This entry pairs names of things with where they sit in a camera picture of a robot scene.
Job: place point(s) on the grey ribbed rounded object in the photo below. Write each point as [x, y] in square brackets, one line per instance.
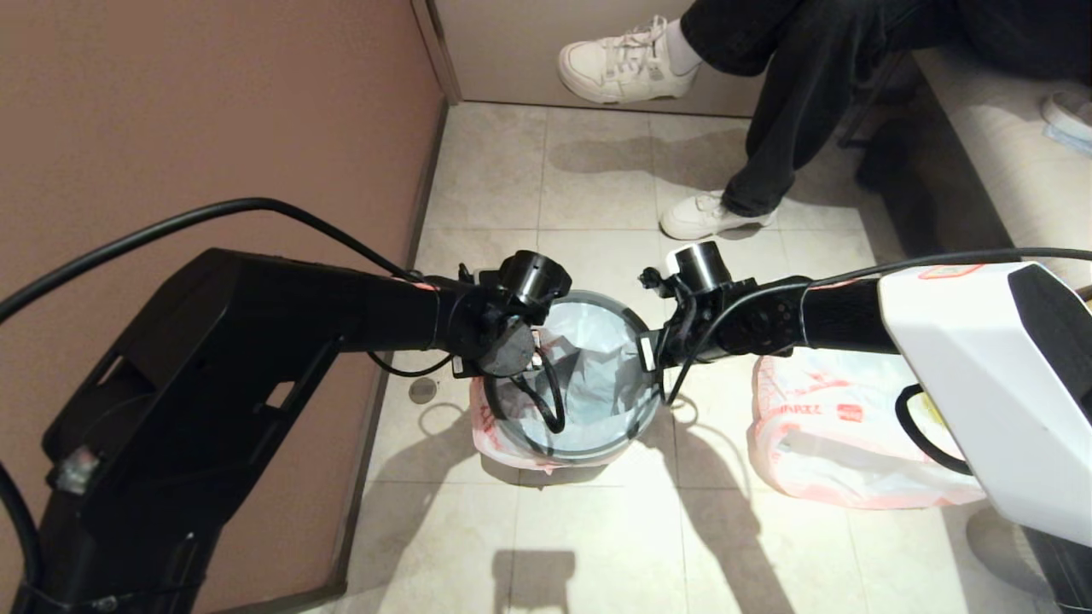
[998, 546]

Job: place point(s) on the grey floor door stopper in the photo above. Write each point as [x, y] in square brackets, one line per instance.
[422, 390]

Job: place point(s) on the grey-brown door frame post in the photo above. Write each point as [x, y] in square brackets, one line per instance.
[437, 51]

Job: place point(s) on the black bench leg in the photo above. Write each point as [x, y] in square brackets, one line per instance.
[896, 170]

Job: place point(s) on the white round object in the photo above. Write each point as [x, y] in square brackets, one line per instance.
[1071, 111]

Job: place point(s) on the white sock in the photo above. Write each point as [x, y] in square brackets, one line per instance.
[682, 49]

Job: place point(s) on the black trousers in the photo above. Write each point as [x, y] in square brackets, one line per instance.
[810, 68]

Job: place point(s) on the white red plastic bag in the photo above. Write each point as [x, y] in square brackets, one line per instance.
[597, 375]

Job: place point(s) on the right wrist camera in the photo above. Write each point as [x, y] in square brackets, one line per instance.
[655, 280]

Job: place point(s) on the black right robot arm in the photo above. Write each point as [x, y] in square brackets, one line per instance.
[981, 358]

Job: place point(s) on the plain white sneaker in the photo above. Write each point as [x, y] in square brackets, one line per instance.
[695, 218]

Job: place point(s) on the white sneaker with grey laces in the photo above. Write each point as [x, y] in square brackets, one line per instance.
[627, 72]

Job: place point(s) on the used white pink-rimmed trash bag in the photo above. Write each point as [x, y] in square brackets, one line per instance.
[836, 443]

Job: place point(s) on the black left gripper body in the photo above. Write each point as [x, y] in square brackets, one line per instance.
[465, 367]

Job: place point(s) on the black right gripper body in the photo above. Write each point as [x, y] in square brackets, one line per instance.
[665, 350]

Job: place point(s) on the beige upholstered bench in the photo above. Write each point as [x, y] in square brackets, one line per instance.
[1007, 145]

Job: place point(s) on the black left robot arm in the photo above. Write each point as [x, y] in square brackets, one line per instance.
[213, 384]

